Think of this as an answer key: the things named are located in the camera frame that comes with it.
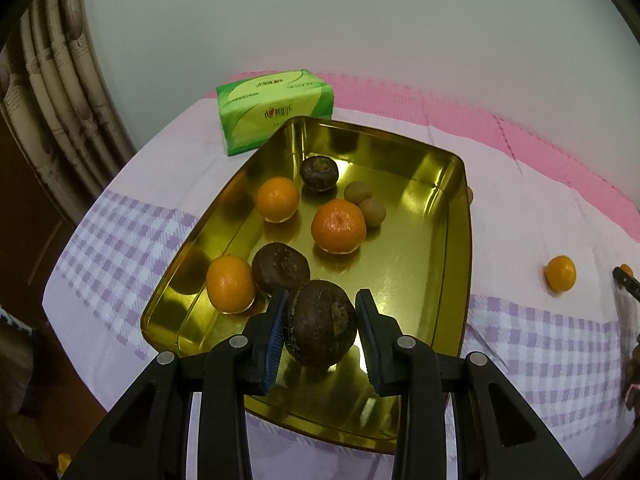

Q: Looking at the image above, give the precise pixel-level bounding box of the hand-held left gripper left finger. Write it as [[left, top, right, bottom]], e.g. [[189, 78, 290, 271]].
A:
[[62, 288, 291, 480]]

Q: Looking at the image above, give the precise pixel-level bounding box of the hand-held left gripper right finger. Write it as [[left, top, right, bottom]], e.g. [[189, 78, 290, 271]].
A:
[[355, 288, 581, 480]]

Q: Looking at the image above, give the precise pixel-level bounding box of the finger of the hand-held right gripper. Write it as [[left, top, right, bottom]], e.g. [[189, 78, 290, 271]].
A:
[[613, 266, 640, 306]]

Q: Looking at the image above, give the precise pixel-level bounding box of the dark brown water chestnut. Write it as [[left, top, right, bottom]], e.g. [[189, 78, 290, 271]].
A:
[[251, 242, 311, 297], [299, 156, 340, 192], [283, 279, 358, 367]]

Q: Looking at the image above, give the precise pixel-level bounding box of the gold metal tin tray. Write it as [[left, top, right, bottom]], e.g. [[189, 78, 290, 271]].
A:
[[141, 115, 473, 456]]

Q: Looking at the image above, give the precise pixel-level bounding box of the large orange mandarin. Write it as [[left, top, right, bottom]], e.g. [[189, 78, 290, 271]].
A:
[[310, 198, 367, 254]]

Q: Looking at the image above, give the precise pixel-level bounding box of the pink purple checked tablecloth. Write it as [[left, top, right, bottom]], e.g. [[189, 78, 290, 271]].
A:
[[42, 71, 640, 480]]

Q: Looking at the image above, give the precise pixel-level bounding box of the green tissue pack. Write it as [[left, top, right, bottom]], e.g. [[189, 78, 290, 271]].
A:
[[216, 68, 335, 157]]

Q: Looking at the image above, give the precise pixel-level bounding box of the brown wooden cabinet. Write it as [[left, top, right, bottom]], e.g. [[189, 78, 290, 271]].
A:
[[0, 120, 108, 461]]

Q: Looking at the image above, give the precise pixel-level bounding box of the beige patterned curtain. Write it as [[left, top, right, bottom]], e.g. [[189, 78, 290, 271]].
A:
[[0, 0, 137, 223]]

